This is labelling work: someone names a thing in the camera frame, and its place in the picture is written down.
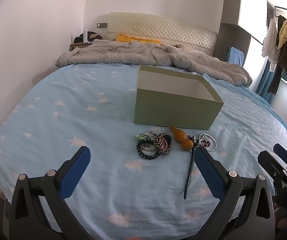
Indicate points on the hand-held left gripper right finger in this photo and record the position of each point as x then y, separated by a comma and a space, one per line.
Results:
208, 172

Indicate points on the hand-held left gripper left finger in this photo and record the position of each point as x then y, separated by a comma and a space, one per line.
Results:
76, 170

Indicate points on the black flowered hair stick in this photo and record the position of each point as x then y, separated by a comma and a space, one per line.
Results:
189, 172

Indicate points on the silver bangle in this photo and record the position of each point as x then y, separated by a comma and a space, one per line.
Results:
215, 145

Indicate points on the green cardboard box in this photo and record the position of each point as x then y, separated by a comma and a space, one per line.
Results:
173, 110

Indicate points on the green hair clip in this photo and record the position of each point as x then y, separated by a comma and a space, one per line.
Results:
140, 137

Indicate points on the orange gourd ornament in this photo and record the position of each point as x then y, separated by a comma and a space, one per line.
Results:
181, 137

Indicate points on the black patterned bangle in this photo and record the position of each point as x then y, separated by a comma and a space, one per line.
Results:
158, 140

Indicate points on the blue printed bed sheet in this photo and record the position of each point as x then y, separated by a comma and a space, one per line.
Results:
71, 105

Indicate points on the blue curtain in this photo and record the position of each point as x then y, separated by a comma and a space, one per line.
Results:
264, 85

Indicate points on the dark hanging scarf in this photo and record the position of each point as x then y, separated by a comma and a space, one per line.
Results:
277, 80

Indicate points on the blue towel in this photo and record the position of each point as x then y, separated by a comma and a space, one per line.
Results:
235, 55

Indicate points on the white hanging shirt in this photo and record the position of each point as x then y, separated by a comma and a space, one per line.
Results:
271, 42

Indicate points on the wooden nightstand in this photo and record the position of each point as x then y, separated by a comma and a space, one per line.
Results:
79, 45

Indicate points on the grey cabinet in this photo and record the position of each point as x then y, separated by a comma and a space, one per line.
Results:
233, 32

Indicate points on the grey duvet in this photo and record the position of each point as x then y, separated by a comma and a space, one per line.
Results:
133, 55

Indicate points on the tall white bottle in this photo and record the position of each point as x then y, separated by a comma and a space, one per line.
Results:
85, 35

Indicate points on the yellow pillow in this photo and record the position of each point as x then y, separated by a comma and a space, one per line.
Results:
126, 38

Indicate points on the cream quilted headboard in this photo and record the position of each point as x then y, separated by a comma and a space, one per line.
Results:
158, 27

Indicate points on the grey wall socket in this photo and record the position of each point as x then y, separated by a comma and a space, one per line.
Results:
102, 25

